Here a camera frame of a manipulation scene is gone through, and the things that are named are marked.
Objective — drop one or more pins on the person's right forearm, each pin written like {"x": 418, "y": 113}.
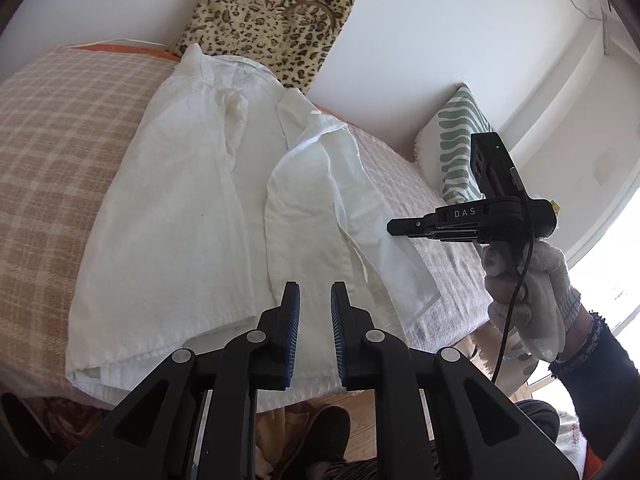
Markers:
{"x": 600, "y": 370}

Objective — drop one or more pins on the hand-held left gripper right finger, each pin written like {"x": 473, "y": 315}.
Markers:
{"x": 336, "y": 320}

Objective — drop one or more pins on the pink checked blanket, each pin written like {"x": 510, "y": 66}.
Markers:
{"x": 45, "y": 160}

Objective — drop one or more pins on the striped trouser leg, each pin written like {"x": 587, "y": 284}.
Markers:
{"x": 345, "y": 470}

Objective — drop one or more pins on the leopard print bag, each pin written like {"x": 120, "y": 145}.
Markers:
{"x": 260, "y": 15}

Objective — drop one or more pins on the green patterned white cushion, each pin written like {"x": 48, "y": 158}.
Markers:
{"x": 455, "y": 130}

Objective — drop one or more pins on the orange floral sheet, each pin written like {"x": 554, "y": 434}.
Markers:
{"x": 125, "y": 48}

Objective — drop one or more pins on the white long-sleeved shirt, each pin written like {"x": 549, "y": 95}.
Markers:
{"x": 175, "y": 210}

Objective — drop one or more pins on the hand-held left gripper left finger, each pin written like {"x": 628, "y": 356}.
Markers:
{"x": 292, "y": 320}

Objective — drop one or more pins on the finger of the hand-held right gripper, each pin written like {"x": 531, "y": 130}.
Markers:
{"x": 410, "y": 226}

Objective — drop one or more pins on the black shoe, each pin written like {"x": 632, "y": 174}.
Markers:
{"x": 325, "y": 430}
{"x": 537, "y": 415}

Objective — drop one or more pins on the person's right hand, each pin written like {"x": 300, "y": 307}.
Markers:
{"x": 542, "y": 290}

